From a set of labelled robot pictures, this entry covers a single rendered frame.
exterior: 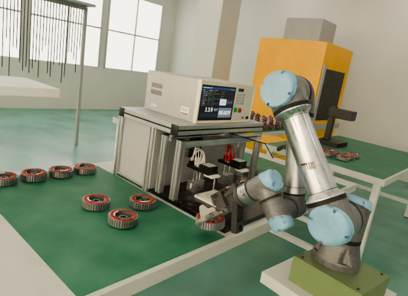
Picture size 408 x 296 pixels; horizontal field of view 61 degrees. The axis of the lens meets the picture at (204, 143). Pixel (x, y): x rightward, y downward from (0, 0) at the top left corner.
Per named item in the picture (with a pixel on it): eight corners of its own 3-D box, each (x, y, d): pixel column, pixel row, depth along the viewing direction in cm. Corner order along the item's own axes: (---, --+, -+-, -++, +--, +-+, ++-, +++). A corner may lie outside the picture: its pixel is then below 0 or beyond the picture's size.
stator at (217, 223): (230, 227, 132) (231, 218, 132) (210, 235, 124) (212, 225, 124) (208, 217, 140) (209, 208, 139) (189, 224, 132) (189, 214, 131)
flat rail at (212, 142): (258, 141, 199) (260, 135, 198) (181, 148, 153) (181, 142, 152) (257, 140, 200) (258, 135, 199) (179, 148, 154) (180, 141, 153)
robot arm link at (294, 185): (292, 80, 127) (284, 212, 130) (279, 76, 118) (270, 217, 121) (324, 79, 120) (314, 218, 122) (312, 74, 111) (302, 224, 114)
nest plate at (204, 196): (237, 202, 167) (238, 199, 167) (217, 208, 156) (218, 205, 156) (214, 191, 176) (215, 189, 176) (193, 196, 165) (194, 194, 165)
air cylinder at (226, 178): (232, 182, 194) (234, 173, 193) (223, 184, 189) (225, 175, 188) (225, 179, 198) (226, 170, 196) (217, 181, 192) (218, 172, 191)
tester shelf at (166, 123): (262, 130, 200) (264, 122, 199) (176, 136, 150) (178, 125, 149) (206, 114, 228) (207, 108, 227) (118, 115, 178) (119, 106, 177)
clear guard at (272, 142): (297, 154, 182) (299, 143, 181) (272, 158, 164) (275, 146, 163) (246, 138, 203) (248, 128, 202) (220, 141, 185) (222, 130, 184)
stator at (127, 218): (140, 219, 139) (141, 210, 138) (132, 232, 128) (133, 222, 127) (113, 214, 139) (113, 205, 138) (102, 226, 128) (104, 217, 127)
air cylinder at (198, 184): (203, 190, 176) (204, 179, 175) (193, 192, 171) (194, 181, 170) (196, 186, 180) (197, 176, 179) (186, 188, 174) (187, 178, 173)
